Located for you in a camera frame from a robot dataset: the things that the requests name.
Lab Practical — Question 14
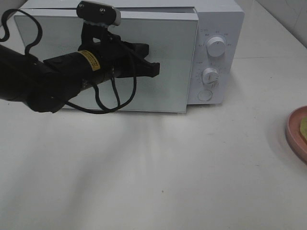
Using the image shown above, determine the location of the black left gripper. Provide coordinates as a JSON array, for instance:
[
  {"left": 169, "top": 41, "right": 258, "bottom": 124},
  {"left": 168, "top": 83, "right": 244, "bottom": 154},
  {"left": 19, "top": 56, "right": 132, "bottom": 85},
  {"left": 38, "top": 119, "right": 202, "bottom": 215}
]
[{"left": 78, "top": 23, "right": 160, "bottom": 84}]

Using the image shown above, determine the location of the white microwave door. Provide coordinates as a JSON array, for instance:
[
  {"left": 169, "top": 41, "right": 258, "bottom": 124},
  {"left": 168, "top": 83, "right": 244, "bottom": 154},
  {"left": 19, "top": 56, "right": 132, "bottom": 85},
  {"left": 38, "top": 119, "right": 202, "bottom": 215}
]
[{"left": 14, "top": 9, "right": 198, "bottom": 113}]

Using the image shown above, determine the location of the white microwave knob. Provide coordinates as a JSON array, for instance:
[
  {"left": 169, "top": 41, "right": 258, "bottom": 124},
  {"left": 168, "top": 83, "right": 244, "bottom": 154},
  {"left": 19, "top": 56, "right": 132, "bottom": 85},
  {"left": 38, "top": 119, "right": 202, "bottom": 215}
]
[
  {"left": 202, "top": 68, "right": 219, "bottom": 84},
  {"left": 206, "top": 35, "right": 226, "bottom": 58}
]

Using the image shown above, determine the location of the white round door button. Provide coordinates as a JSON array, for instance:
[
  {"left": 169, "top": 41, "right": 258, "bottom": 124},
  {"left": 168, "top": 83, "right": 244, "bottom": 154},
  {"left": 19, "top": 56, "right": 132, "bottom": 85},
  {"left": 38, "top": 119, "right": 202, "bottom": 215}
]
[{"left": 198, "top": 90, "right": 213, "bottom": 102}]

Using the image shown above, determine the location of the pink round plate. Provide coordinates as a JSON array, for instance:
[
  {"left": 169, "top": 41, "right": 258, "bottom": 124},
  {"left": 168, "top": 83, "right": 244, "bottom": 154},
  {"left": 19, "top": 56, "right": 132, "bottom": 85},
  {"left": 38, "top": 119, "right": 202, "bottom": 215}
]
[{"left": 285, "top": 105, "right": 307, "bottom": 164}]

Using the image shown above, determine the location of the sandwich with lettuce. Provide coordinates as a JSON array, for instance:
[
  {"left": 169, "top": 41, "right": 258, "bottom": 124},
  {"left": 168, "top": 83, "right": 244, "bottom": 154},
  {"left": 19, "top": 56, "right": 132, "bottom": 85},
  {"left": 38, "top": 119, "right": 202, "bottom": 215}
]
[{"left": 300, "top": 116, "right": 307, "bottom": 141}]

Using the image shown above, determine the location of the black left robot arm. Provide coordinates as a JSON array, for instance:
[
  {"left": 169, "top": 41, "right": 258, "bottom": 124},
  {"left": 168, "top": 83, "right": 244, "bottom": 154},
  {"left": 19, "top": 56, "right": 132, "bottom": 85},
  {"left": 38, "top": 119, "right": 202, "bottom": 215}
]
[{"left": 0, "top": 25, "right": 160, "bottom": 114}]

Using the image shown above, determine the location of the white microwave oven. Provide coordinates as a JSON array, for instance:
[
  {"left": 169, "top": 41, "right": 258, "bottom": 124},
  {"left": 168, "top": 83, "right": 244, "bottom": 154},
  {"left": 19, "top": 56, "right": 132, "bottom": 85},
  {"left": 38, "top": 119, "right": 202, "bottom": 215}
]
[{"left": 21, "top": 0, "right": 244, "bottom": 105}]

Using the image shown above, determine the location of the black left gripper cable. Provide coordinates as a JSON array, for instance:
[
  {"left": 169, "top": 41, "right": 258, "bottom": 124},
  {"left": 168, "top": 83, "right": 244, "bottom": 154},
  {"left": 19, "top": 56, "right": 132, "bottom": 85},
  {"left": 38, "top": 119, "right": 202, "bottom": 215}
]
[{"left": 0, "top": 9, "right": 137, "bottom": 115}]

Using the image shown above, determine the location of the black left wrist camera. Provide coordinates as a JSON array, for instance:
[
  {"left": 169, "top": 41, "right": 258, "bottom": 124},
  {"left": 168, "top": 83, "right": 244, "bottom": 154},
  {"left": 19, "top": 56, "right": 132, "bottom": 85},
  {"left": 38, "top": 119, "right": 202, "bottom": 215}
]
[{"left": 76, "top": 0, "right": 121, "bottom": 26}]

